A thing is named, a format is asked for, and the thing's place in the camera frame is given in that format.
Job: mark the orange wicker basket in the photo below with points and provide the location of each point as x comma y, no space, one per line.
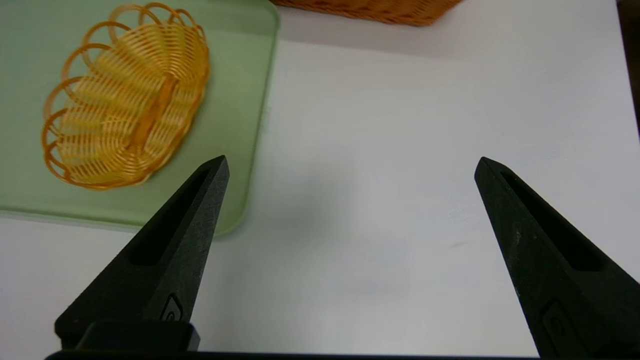
380,10

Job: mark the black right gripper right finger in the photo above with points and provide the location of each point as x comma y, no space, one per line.
560,280

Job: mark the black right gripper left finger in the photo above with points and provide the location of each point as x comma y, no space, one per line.
165,260

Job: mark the small yellow oval wicker basket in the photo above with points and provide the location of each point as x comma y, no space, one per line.
130,105

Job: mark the light green plastic tray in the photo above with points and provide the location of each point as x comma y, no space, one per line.
235,100

